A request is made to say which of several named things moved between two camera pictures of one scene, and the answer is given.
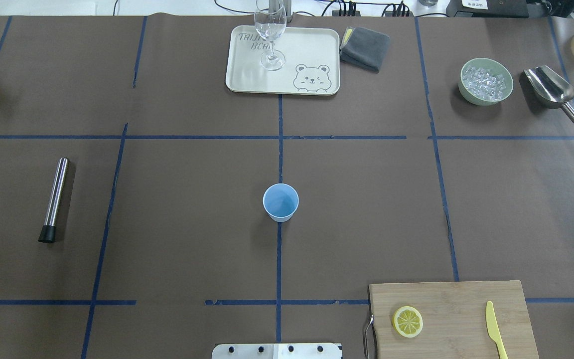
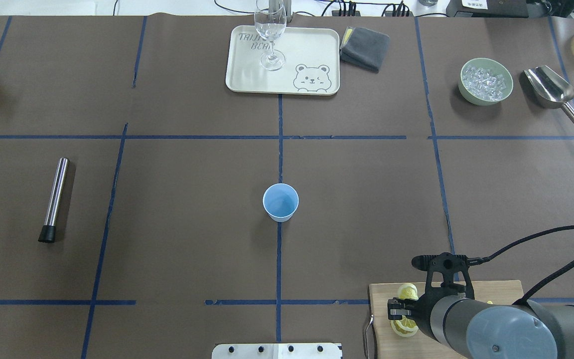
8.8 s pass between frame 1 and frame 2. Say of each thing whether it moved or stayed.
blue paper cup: stayed
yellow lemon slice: moved
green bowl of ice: stayed
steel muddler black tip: stayed
